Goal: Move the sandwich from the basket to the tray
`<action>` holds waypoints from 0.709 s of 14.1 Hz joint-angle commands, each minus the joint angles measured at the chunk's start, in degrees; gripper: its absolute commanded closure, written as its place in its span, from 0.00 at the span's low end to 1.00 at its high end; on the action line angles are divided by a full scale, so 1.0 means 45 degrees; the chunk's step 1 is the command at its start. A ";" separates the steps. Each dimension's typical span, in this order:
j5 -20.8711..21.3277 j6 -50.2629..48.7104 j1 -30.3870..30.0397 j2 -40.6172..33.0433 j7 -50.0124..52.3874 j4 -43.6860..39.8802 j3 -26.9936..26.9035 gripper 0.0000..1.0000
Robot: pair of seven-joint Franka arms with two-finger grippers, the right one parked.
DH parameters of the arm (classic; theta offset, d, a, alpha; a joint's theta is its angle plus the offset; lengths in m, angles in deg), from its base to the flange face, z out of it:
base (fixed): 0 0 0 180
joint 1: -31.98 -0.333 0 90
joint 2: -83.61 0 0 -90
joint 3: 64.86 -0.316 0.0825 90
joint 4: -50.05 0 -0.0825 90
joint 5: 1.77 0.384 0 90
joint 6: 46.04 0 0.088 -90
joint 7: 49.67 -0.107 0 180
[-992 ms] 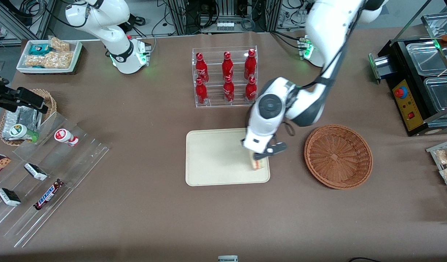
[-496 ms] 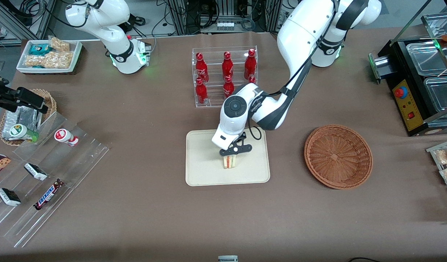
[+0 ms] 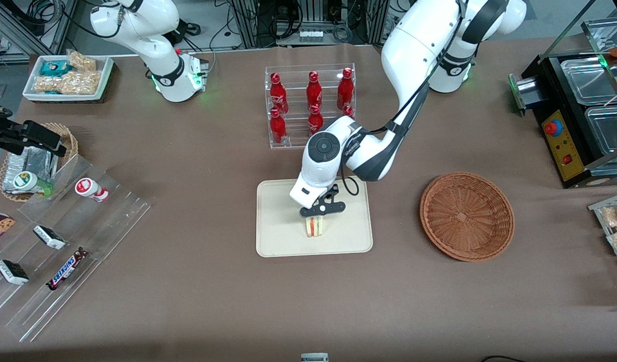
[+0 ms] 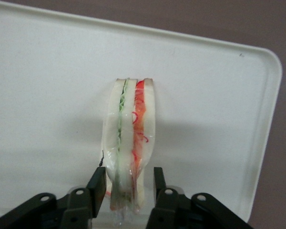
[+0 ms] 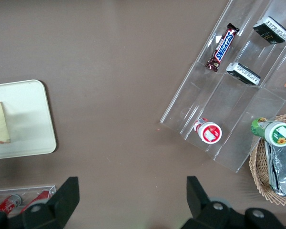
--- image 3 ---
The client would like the black food warmer yellow panel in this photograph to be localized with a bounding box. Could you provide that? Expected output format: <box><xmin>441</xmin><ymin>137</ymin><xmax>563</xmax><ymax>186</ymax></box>
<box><xmin>521</xmin><ymin>18</ymin><xmax>617</xmax><ymax>190</ymax></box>

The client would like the beige plastic serving tray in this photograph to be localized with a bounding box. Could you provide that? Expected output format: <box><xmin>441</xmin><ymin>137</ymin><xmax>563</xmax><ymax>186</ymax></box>
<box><xmin>256</xmin><ymin>177</ymin><xmax>373</xmax><ymax>258</ymax></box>

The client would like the white tray with cracker packs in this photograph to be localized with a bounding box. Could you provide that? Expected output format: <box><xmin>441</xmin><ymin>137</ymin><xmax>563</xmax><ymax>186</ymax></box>
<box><xmin>588</xmin><ymin>191</ymin><xmax>617</xmax><ymax>280</ymax></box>

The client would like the clear acrylic bottle rack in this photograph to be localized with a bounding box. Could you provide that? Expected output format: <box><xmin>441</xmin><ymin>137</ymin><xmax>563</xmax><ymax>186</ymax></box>
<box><xmin>265</xmin><ymin>64</ymin><xmax>357</xmax><ymax>149</ymax></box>

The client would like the white snack tray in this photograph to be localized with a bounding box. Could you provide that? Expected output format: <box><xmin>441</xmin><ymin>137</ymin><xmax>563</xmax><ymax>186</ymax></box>
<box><xmin>23</xmin><ymin>54</ymin><xmax>115</xmax><ymax>103</ymax></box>

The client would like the snickers bar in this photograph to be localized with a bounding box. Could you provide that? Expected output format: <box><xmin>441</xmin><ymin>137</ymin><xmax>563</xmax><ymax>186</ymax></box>
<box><xmin>46</xmin><ymin>247</ymin><xmax>89</xmax><ymax>291</ymax></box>

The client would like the silver foil snack pack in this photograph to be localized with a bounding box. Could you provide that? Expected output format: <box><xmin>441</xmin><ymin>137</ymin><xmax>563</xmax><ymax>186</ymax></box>
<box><xmin>4</xmin><ymin>147</ymin><xmax>59</xmax><ymax>194</ymax></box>

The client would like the small tan wicker basket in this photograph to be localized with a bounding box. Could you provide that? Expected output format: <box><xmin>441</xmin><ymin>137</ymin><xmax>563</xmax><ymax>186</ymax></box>
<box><xmin>0</xmin><ymin>123</ymin><xmax>79</xmax><ymax>202</ymax></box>

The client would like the brown round wicker basket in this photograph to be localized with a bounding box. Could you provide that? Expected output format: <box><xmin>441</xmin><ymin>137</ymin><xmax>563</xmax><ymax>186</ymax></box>
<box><xmin>420</xmin><ymin>172</ymin><xmax>515</xmax><ymax>262</ymax></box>

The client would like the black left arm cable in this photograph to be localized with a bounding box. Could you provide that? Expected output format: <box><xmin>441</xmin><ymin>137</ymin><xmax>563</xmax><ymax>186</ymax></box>
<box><xmin>339</xmin><ymin>0</ymin><xmax>465</xmax><ymax>198</ymax></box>

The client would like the large rice cracker pack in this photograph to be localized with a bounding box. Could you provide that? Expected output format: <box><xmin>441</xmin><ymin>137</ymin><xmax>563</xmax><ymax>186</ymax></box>
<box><xmin>33</xmin><ymin>71</ymin><xmax>102</xmax><ymax>95</ymax></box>

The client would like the clear acrylic stepped display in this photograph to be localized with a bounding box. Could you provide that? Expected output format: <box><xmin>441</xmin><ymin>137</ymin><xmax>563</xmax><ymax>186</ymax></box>
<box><xmin>0</xmin><ymin>153</ymin><xmax>154</xmax><ymax>343</ymax></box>

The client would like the green label yogurt bottle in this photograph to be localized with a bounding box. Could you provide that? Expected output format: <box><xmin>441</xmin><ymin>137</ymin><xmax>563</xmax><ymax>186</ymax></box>
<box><xmin>12</xmin><ymin>171</ymin><xmax>54</xmax><ymax>197</ymax></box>

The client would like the red label yogurt bottle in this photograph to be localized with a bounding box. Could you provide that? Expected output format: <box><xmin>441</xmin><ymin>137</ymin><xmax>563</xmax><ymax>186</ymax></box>
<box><xmin>75</xmin><ymin>177</ymin><xmax>110</xmax><ymax>203</ymax></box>

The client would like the black white chocolate bar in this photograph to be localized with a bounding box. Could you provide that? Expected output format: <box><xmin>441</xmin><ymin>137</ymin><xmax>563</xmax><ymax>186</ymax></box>
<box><xmin>0</xmin><ymin>259</ymin><xmax>30</xmax><ymax>286</ymax></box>
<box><xmin>33</xmin><ymin>225</ymin><xmax>66</xmax><ymax>250</ymax></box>

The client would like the teal snack pack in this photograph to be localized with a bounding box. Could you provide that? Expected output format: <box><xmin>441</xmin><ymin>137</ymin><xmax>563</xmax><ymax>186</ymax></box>
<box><xmin>40</xmin><ymin>60</ymin><xmax>72</xmax><ymax>77</ymax></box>

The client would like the aluminium frame rack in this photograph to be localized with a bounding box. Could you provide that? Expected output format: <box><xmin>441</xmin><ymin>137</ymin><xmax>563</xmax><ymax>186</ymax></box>
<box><xmin>227</xmin><ymin>0</ymin><xmax>392</xmax><ymax>48</ymax></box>

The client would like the small rice cracker pack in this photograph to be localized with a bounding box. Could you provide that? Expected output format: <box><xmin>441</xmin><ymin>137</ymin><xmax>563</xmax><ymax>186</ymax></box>
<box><xmin>67</xmin><ymin>50</ymin><xmax>97</xmax><ymax>72</ymax></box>

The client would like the steel box with green light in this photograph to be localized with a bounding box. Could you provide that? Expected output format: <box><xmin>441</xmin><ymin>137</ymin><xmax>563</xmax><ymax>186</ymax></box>
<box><xmin>508</xmin><ymin>73</ymin><xmax>541</xmax><ymax>112</ymax></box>

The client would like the triangle sandwich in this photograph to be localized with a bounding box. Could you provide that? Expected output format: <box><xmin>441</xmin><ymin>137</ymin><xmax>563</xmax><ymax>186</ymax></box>
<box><xmin>303</xmin><ymin>215</ymin><xmax>326</xmax><ymax>238</ymax></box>

